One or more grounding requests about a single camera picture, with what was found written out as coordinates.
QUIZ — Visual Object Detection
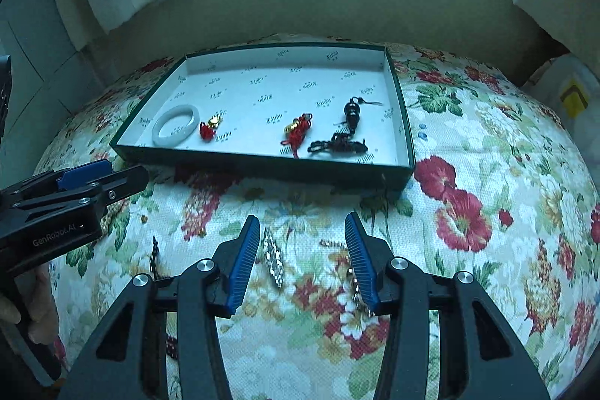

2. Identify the dark red bead bracelet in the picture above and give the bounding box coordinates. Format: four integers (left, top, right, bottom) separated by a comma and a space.
148, 235, 180, 361

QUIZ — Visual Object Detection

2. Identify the silver rhinestone brooch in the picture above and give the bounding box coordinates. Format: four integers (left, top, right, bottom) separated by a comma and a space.
262, 228, 285, 289

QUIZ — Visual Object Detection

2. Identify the dark green jewelry tray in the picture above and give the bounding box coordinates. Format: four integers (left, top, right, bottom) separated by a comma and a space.
111, 42, 416, 191

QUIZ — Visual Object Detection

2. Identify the person's left hand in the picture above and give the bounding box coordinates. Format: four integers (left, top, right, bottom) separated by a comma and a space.
16, 263, 59, 345

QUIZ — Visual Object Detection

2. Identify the gold pearl flower brooch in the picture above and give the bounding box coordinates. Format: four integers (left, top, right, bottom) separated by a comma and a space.
319, 238, 374, 318

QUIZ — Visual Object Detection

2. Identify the white jade bangle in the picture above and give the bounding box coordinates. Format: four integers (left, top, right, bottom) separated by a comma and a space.
151, 103, 200, 148

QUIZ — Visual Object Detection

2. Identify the small red gold charm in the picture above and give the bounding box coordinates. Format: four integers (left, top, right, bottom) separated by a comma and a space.
198, 115, 223, 142

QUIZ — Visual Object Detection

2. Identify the floral bedspread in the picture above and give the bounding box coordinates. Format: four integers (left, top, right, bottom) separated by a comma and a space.
51, 43, 599, 399

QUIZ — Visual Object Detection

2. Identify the red knot gold charm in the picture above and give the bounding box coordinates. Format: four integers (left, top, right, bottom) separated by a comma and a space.
280, 113, 312, 158

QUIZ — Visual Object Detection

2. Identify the white plastic bag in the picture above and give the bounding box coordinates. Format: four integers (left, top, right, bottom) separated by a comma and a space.
523, 54, 599, 165

